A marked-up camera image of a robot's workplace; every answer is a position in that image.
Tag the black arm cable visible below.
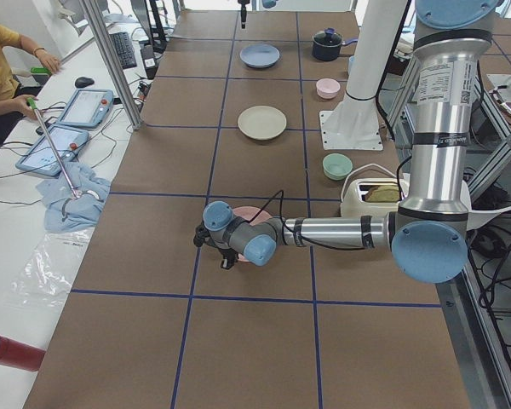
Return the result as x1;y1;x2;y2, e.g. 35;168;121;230
246;189;367;250

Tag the dark blue pot with lid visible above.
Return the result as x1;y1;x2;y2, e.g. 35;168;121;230
312;27;359;62

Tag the clear plastic bag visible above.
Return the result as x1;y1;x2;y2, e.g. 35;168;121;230
5;228;94;310

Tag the light blue cloth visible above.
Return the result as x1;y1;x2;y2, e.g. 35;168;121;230
37;162;111;233

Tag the light blue plate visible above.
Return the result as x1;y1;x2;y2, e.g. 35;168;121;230
239;43;280;69

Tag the black computer mouse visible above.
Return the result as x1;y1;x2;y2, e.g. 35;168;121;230
74;77;95;89

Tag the aluminium frame post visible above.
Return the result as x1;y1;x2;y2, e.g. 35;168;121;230
80;0;142;131

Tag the cream plate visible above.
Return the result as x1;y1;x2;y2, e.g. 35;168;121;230
238;106;287;141

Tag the teach pendant tablet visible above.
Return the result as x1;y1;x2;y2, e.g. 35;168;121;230
15;125;89;177
56;88;113;130

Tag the pink bowl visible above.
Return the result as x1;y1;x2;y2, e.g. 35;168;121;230
316;78;342;100

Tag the green bowl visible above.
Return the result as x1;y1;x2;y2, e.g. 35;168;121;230
322;153;353;181

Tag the upper teach pendant tablet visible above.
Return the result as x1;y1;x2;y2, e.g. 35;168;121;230
56;88;113;130

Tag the lower teach pendant tablet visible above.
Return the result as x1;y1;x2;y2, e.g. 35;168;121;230
15;125;89;177

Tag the green handled grabber stick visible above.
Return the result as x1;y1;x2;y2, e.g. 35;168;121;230
26;96;82;199

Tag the black keyboard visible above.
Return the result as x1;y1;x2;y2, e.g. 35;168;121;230
110;32;137;69

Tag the person in yellow shirt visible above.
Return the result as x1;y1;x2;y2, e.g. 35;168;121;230
0;25;60;145

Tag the cream toaster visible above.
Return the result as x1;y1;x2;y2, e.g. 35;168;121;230
340;164;409;217

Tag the pink plate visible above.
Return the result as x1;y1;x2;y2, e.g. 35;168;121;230
222;214;276;266

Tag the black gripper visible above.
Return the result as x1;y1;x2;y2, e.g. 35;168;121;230
192;223;238;270

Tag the bread slice in toaster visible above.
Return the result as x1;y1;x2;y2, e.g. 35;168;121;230
364;185;401;203

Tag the red cylinder tube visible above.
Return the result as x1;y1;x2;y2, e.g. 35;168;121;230
0;336;45;372

